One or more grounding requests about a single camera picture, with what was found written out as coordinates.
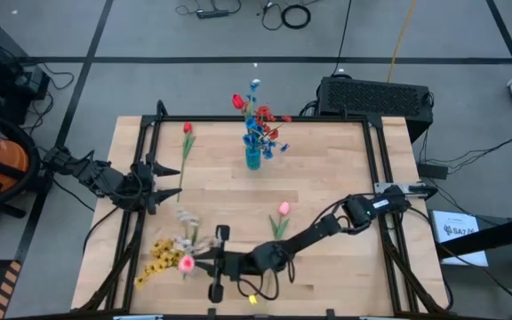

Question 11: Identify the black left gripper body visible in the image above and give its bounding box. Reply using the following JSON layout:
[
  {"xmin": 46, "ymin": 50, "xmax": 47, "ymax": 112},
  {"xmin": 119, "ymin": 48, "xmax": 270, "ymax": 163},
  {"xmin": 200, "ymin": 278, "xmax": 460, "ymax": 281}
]
[{"xmin": 124, "ymin": 160, "xmax": 156, "ymax": 213}]

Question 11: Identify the orange black vacuum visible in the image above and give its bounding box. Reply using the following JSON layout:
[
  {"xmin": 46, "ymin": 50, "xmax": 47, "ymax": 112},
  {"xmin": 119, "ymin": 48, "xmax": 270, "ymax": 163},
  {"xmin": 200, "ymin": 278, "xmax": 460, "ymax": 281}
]
[{"xmin": 0, "ymin": 110, "xmax": 42, "ymax": 212}]

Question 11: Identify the orange black striped strip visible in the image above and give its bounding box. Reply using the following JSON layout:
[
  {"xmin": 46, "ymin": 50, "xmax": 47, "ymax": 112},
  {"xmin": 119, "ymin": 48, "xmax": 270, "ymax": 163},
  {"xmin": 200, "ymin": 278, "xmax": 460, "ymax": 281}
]
[{"xmin": 0, "ymin": 260, "xmax": 23, "ymax": 320}]

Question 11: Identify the black power adapter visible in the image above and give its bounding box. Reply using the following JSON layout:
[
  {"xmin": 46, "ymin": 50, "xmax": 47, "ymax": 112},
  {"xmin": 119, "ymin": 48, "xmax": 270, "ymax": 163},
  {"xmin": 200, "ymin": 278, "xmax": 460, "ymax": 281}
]
[{"xmin": 416, "ymin": 162, "xmax": 450, "ymax": 181}]

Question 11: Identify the teal glass vase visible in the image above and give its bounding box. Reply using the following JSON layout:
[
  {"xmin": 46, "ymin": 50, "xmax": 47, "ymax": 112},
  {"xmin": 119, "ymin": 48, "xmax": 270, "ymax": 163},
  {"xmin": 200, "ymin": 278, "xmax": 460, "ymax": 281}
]
[{"xmin": 244, "ymin": 146, "xmax": 262, "ymax": 172}]

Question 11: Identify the coiled black cable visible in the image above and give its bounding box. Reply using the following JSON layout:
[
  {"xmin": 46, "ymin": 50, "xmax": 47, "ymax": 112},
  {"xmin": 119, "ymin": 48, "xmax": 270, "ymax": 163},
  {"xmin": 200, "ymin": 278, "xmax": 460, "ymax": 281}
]
[{"xmin": 280, "ymin": 4, "xmax": 312, "ymax": 30}]

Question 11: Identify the yellow artificial flower bunch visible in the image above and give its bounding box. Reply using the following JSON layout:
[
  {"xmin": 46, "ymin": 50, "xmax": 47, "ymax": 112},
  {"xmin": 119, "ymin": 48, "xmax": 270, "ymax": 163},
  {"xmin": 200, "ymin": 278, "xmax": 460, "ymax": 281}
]
[{"xmin": 133, "ymin": 237, "xmax": 187, "ymax": 291}]

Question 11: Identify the black hanging cable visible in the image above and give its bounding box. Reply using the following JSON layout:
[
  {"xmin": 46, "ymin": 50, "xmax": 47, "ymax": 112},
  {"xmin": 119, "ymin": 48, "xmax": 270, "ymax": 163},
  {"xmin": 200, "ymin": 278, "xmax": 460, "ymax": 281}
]
[{"xmin": 330, "ymin": 0, "xmax": 353, "ymax": 76}]

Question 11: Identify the red artificial flower bunch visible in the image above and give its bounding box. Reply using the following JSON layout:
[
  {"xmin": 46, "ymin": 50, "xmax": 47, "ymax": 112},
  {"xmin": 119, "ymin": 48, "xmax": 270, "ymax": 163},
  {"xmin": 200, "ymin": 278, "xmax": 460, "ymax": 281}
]
[{"xmin": 253, "ymin": 104, "xmax": 293, "ymax": 150}]

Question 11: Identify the black metal beam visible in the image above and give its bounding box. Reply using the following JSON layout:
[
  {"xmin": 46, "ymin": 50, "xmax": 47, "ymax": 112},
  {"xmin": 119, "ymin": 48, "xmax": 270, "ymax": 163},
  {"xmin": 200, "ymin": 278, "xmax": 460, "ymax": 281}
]
[{"xmin": 435, "ymin": 212, "xmax": 512, "ymax": 262}]

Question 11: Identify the white artificial flower bunch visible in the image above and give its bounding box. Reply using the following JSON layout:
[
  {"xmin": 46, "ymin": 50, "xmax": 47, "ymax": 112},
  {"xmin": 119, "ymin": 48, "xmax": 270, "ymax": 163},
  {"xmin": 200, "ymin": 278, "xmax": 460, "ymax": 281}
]
[{"xmin": 176, "ymin": 209, "xmax": 220, "ymax": 257}]

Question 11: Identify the white paper label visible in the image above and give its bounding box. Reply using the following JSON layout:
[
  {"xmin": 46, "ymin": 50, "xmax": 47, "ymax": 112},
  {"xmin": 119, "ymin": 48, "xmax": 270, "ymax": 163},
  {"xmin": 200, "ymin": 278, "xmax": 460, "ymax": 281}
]
[{"xmin": 428, "ymin": 209, "xmax": 491, "ymax": 268}]

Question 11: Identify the pink artificial tulip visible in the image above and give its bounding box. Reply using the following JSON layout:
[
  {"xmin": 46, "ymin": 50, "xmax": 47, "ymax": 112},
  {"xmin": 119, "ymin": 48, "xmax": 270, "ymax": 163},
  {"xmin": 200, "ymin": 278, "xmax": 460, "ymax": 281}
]
[
  {"xmin": 177, "ymin": 254, "xmax": 197, "ymax": 282},
  {"xmin": 262, "ymin": 201, "xmax": 292, "ymax": 303}
]

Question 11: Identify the black power strip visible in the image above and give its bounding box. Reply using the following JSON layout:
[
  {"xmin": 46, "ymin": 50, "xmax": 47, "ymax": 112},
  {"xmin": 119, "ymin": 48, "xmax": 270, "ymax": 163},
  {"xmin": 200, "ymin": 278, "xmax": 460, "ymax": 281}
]
[{"xmin": 195, "ymin": 8, "xmax": 231, "ymax": 20}]

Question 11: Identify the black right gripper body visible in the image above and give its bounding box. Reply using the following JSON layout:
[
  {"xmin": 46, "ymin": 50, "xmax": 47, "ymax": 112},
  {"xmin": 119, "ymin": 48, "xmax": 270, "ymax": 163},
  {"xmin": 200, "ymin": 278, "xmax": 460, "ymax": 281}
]
[{"xmin": 218, "ymin": 248, "xmax": 261, "ymax": 282}]

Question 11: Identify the blue artificial flower bunch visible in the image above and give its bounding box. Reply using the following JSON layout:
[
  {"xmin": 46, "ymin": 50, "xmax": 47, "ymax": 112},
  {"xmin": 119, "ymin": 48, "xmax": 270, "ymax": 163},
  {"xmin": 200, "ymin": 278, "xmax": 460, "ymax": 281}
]
[{"xmin": 241, "ymin": 78, "xmax": 292, "ymax": 161}]

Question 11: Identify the yellow hanging cable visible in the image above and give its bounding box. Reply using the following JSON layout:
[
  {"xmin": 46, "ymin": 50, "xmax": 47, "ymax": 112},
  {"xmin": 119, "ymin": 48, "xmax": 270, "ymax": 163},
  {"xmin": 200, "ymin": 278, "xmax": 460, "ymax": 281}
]
[{"xmin": 387, "ymin": 0, "xmax": 419, "ymax": 84}]

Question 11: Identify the black mesh computer case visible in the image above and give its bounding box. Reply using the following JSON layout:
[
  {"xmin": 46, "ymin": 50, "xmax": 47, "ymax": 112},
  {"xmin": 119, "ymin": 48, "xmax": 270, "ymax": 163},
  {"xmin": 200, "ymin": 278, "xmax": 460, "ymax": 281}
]
[{"xmin": 316, "ymin": 75, "xmax": 435, "ymax": 144}]

